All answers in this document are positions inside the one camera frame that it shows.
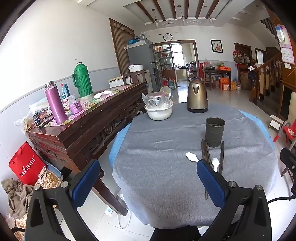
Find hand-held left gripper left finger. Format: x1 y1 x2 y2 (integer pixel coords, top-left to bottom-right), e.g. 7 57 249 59
25 159 101 241

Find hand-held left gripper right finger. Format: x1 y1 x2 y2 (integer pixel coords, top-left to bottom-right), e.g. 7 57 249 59
196 159 273 241

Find dark grey utensil holder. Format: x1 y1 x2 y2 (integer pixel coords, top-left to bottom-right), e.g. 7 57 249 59
205 117 226 148

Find red child's chair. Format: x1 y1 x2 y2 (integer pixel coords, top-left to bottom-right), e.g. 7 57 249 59
273 120 296 150

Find grey tub of grain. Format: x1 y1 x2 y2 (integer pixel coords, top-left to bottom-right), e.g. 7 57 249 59
32 161 63 193

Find white stool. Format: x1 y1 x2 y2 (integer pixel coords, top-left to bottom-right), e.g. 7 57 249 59
269 115 286 131

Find blue table cover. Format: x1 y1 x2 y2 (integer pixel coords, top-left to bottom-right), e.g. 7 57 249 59
109 110 281 186

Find carved wooden sideboard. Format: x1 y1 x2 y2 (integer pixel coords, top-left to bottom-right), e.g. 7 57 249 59
28 81 148 216

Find grey tablecloth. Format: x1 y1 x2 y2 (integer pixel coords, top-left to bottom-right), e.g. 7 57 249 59
112 102 279 229

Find red paper bag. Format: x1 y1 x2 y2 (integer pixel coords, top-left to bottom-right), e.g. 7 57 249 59
9 142 47 186

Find beige cloth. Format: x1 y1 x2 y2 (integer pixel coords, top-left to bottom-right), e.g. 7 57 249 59
1 177 35 219

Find purple cup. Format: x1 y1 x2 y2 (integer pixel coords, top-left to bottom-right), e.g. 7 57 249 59
69 100 83 115

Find wooden staircase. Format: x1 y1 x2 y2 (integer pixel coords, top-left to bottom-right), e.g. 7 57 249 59
249 18 296 118

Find purple thermos flask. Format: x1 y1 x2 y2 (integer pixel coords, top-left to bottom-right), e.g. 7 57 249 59
45 81 69 125

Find clear plastic bag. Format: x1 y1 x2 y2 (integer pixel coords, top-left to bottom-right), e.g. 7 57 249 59
14 97 50 131

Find white bowl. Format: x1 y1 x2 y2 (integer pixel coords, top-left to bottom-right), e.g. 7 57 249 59
144 103 174 121

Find bronze electric kettle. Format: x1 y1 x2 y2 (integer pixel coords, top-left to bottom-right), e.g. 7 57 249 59
186 77 209 113

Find white crumpled paper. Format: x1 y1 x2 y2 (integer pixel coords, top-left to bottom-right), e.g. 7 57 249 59
93 90 114 99

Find red-capped plastic bottle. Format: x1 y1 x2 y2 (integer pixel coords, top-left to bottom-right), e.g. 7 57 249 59
59 83 70 103

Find tall orange box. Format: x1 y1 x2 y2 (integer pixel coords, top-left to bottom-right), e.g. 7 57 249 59
219 77 232 91

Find white plate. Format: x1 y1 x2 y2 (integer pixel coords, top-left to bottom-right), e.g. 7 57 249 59
159 86 172 98

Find green thermos jug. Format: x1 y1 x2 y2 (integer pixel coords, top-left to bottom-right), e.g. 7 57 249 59
71 62 93 98

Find white chest freezer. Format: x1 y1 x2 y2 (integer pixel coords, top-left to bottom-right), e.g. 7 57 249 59
108 76 127 88

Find dark wooden side table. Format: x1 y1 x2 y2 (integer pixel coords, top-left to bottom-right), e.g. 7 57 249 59
203 69 232 91

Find wooden chair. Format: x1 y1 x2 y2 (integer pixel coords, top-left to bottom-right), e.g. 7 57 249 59
122 70 146 86

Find framed picture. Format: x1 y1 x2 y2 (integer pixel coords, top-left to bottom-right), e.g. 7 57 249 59
210 39 224 53

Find shelf of bottles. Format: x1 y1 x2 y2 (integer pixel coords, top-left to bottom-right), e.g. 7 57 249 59
154 45 173 73

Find grey fridge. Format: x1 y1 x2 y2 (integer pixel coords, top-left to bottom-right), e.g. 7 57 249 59
127 39 164 93

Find slatted wooden door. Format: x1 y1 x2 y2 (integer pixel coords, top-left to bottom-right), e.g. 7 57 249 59
109 18 136 77

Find pendant lamp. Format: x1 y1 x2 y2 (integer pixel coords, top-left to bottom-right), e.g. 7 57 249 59
203 5 213 24
177 5 186 25
151 8 160 28

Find black cable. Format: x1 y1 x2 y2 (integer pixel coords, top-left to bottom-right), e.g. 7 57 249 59
265 195 296 206

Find white cable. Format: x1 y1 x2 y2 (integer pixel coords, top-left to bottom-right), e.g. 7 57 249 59
117 194 131 229

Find wall calendar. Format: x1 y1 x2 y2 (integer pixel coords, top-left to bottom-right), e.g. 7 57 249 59
275 24 296 66

